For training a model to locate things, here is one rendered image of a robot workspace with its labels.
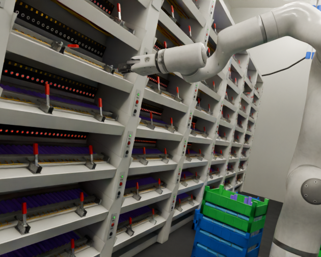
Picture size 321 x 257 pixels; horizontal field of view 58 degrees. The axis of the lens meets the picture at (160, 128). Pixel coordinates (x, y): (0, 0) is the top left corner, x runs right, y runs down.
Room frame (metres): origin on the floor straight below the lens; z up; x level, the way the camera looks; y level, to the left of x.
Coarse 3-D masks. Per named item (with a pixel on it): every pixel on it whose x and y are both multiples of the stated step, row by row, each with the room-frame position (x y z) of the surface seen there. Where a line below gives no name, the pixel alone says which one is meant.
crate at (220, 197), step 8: (208, 192) 1.62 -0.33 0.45; (216, 192) 1.75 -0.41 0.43; (224, 192) 1.77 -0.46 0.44; (232, 192) 1.74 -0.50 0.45; (208, 200) 1.61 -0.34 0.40; (216, 200) 1.58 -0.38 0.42; (224, 200) 1.55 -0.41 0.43; (232, 200) 1.53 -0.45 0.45; (240, 200) 1.70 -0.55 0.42; (256, 200) 1.64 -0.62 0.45; (264, 200) 1.60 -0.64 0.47; (232, 208) 1.52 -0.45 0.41; (240, 208) 1.49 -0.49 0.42; (248, 208) 1.47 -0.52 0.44; (256, 208) 1.46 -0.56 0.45; (264, 208) 1.56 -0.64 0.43; (256, 216) 1.48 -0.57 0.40
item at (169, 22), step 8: (160, 8) 1.69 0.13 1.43; (160, 16) 1.39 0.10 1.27; (168, 16) 1.44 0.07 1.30; (160, 24) 1.66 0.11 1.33; (168, 24) 1.47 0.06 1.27; (176, 24) 1.90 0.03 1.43; (160, 32) 1.72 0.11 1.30; (168, 32) 1.71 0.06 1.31; (176, 32) 1.57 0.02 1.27; (176, 40) 1.80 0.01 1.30; (184, 40) 1.68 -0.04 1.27; (192, 40) 1.77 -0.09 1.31
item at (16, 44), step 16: (16, 16) 0.73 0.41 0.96; (16, 48) 0.76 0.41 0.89; (32, 48) 0.80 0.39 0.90; (48, 48) 0.84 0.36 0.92; (80, 48) 1.19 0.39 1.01; (48, 64) 0.87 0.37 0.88; (64, 64) 0.91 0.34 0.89; (80, 64) 0.97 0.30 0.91; (112, 64) 1.33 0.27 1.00; (96, 80) 1.07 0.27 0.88; (112, 80) 1.14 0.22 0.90; (128, 80) 1.28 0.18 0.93
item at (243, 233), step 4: (204, 216) 1.63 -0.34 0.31; (208, 220) 1.61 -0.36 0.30; (212, 220) 1.59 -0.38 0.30; (216, 220) 1.60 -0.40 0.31; (220, 224) 1.56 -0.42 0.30; (224, 224) 1.55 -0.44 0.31; (228, 228) 1.53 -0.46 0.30; (232, 228) 1.52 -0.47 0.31; (236, 228) 1.52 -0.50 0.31; (236, 232) 1.50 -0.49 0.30; (240, 232) 1.49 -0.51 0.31; (244, 232) 1.48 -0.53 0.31; (256, 232) 1.55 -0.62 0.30; (252, 236) 1.51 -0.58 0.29
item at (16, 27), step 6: (18, 30) 0.80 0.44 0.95; (24, 30) 0.82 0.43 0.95; (30, 36) 0.82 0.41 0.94; (36, 36) 0.86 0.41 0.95; (42, 36) 0.87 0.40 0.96; (48, 42) 0.90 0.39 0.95; (66, 48) 0.96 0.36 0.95; (72, 54) 1.00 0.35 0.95; (78, 54) 1.02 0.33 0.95; (90, 60) 1.08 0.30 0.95; (96, 60) 1.11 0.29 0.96; (102, 66) 1.14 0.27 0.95; (114, 72) 1.19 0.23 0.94; (120, 72) 1.25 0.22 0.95
